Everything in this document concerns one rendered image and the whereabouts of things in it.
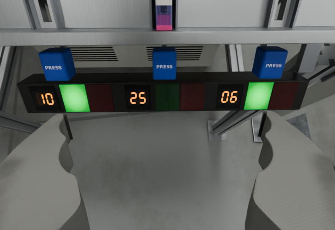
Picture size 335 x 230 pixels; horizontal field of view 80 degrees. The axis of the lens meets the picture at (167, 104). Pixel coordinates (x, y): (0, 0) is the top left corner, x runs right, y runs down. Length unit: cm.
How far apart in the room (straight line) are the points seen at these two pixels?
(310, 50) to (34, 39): 30
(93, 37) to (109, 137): 75
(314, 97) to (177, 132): 51
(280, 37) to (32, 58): 113
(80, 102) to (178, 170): 68
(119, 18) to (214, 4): 9
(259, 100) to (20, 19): 27
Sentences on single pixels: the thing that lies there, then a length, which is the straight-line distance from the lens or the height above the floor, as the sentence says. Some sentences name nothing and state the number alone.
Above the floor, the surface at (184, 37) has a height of 73.
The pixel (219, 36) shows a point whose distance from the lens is 19.
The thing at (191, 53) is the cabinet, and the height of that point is 18.
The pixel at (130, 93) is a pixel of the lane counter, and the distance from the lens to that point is 24.
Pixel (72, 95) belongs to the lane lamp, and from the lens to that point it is 26.
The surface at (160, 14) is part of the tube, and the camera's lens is 19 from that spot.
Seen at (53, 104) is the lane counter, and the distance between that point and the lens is 28.
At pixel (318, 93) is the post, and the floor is 30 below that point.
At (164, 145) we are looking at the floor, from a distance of 89.
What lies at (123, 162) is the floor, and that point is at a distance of 90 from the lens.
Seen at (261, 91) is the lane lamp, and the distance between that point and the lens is 26.
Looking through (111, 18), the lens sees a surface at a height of 73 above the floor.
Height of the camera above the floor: 88
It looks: 73 degrees down
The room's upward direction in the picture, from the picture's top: 2 degrees clockwise
